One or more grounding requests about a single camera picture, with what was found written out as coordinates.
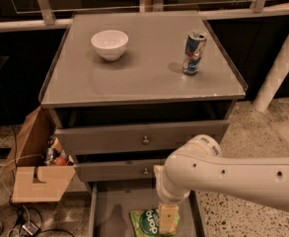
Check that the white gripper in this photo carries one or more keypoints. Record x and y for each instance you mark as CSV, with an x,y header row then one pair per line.
x,y
173,196

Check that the green rice chip bag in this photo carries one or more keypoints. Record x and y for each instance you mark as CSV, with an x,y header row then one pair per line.
x,y
145,223

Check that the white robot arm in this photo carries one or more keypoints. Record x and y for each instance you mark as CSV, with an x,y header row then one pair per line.
x,y
263,180

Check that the grey bottom drawer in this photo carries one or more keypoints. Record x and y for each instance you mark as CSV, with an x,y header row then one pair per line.
x,y
113,200

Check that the grey drawer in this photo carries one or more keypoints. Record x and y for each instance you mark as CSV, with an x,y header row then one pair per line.
x,y
113,200
136,137
117,171

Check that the grey middle drawer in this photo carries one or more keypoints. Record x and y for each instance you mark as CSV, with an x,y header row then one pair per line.
x,y
117,171

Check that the grey top drawer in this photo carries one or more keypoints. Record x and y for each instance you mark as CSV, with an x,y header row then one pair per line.
x,y
136,137

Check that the grey drawer cabinet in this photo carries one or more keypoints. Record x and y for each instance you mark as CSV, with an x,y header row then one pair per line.
x,y
146,85

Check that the red item in box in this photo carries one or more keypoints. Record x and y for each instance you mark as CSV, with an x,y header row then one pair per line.
x,y
60,161

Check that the bottle in cardboard box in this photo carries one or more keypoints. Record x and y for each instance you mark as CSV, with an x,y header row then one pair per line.
x,y
54,143

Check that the brown cardboard box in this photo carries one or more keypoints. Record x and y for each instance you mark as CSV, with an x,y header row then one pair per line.
x,y
34,181

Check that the crushed blue energy drink can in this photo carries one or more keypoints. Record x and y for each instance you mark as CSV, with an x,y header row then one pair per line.
x,y
194,49

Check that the white ceramic bowl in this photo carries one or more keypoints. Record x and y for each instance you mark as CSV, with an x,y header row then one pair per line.
x,y
110,44

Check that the metal window railing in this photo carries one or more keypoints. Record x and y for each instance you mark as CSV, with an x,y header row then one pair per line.
x,y
25,24

